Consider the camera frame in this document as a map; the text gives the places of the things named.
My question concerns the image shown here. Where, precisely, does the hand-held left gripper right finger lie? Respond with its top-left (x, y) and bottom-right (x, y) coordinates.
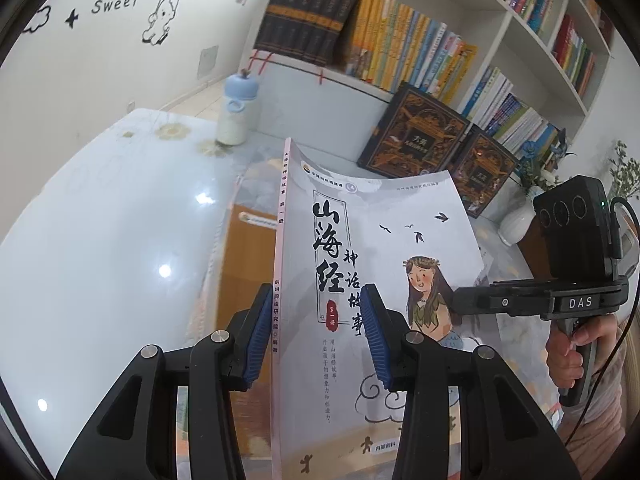
top-left (361, 284), bottom-right (568, 480)

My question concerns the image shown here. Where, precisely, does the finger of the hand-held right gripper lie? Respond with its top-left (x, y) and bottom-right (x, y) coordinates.
top-left (450, 282), bottom-right (551, 318)

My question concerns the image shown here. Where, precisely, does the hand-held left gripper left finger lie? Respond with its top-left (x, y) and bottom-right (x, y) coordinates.
top-left (56, 284), bottom-right (274, 480)

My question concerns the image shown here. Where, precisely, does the white book with girl figure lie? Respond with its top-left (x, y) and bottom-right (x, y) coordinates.
top-left (272, 136), bottom-right (490, 480)

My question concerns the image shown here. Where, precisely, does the person's right forearm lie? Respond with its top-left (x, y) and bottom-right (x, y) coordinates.
top-left (555, 330), bottom-right (633, 441)

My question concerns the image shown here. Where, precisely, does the row of blue-white books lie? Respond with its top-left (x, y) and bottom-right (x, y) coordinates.
top-left (460, 66), bottom-right (563, 157)

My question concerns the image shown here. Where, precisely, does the row of red-green books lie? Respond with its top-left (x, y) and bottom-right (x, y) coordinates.
top-left (552, 14), bottom-right (598, 97)

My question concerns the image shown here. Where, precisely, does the row of yellow-spined books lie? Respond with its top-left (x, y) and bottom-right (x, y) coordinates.
top-left (342, 0), bottom-right (478, 103)

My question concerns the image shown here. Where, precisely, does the set of dark hardcover books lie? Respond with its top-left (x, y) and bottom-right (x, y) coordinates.
top-left (252, 0), bottom-right (366, 68)

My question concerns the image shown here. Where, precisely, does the person's right hand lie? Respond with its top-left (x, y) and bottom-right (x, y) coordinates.
top-left (546, 310), bottom-right (625, 391)

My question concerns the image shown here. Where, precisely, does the brown wooden cabinet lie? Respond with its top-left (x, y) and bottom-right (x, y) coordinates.
top-left (515, 210), bottom-right (551, 281)

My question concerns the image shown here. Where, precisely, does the white ribbed vase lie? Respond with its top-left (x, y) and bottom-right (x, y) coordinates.
top-left (497, 187), bottom-right (538, 247)

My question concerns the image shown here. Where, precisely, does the orange-brown book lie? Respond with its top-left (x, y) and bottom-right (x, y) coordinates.
top-left (215, 199), bottom-right (280, 461)

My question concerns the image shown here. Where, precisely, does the white vase with flowers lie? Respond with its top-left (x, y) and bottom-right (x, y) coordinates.
top-left (515, 127), bottom-right (576, 196)

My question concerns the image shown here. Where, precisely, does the green leafy plant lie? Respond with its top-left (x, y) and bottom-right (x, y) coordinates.
top-left (607, 140), bottom-right (633, 201)

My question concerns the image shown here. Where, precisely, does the dark ornate encyclopedia book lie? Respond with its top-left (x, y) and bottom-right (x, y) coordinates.
top-left (447, 125), bottom-right (521, 218)
top-left (356, 81), bottom-right (473, 181)

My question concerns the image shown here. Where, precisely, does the white bottle with blue lid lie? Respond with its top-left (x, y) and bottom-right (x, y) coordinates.
top-left (216, 71), bottom-right (261, 147)

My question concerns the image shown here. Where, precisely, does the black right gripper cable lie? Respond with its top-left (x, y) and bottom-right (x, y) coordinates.
top-left (565, 199), bottom-right (640, 446)

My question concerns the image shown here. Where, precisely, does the white wall cover plate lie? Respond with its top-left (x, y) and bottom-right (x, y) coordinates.
top-left (197, 46), bottom-right (220, 80)

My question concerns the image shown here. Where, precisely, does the tree swing bear wall decal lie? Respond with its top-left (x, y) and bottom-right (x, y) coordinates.
top-left (141, 0), bottom-right (206, 46)

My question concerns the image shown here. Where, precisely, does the cloud wall decal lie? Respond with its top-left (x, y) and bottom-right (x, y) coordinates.
top-left (22, 4), bottom-right (54, 32)

